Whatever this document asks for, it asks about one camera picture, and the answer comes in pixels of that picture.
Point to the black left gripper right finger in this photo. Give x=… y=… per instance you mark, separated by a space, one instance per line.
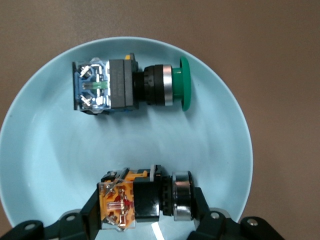
x=207 y=227

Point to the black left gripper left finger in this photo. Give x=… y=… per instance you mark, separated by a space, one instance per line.
x=87 y=225

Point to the orange push button switch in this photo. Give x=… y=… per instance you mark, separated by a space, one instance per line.
x=145 y=197

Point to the light blue plate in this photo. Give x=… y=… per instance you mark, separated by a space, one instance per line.
x=150 y=140

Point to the green push button switch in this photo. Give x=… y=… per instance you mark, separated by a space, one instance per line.
x=120 y=85

